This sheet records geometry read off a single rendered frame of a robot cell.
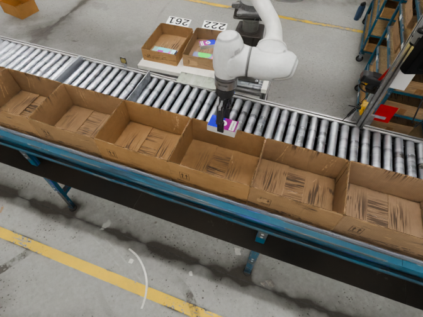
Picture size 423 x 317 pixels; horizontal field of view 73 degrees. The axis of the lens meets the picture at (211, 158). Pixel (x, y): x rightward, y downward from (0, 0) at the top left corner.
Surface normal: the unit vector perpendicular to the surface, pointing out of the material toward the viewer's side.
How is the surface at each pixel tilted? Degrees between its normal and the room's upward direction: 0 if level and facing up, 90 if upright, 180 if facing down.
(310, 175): 1
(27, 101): 2
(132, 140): 1
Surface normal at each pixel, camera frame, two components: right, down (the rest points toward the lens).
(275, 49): -0.03, -0.28
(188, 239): 0.00, -0.58
